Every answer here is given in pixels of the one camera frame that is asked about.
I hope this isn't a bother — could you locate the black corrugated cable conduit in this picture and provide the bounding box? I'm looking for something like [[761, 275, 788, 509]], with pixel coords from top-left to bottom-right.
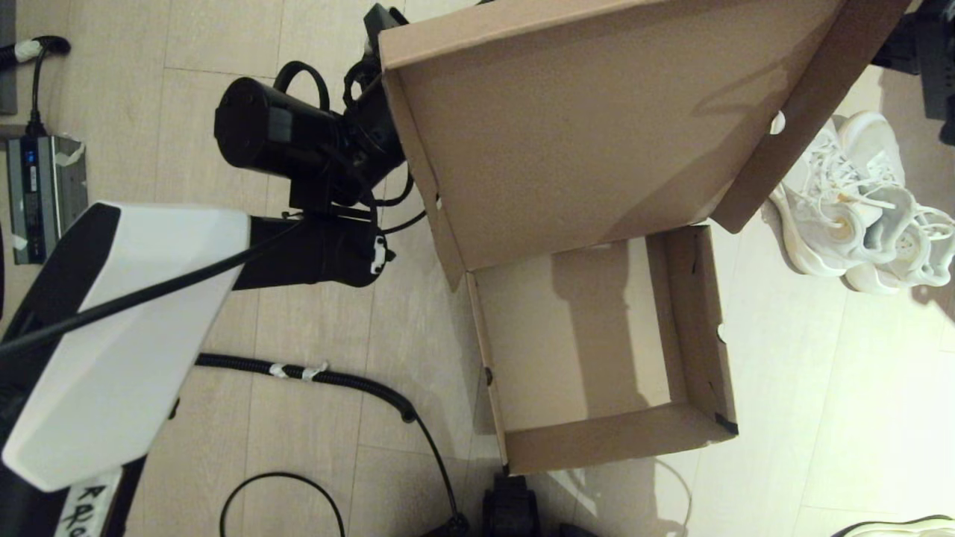
[[195, 353, 469, 534]]

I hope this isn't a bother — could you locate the grey power supply unit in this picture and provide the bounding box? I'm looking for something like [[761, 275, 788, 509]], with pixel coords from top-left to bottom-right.
[[6, 134, 89, 266]]

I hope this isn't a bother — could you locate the brown cardboard shoe box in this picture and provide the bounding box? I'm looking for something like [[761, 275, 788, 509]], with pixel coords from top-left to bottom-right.
[[378, 0, 915, 476]]

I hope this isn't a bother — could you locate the white black-soled sneaker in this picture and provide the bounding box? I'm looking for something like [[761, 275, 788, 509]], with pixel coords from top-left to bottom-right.
[[832, 515, 955, 537]]

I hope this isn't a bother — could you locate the dark grey panel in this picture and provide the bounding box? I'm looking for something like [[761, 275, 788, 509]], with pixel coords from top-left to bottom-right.
[[0, 0, 17, 116]]

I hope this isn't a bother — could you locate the white mesh sneaker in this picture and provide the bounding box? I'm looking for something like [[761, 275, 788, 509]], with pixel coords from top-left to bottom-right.
[[836, 110, 955, 295], [768, 112, 918, 278]]

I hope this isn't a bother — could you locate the black power cable white tape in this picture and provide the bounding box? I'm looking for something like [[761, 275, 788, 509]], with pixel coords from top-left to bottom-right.
[[0, 36, 73, 139]]

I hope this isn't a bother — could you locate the thin black cable loop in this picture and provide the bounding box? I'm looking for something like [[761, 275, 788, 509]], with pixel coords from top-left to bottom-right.
[[220, 472, 346, 537]]

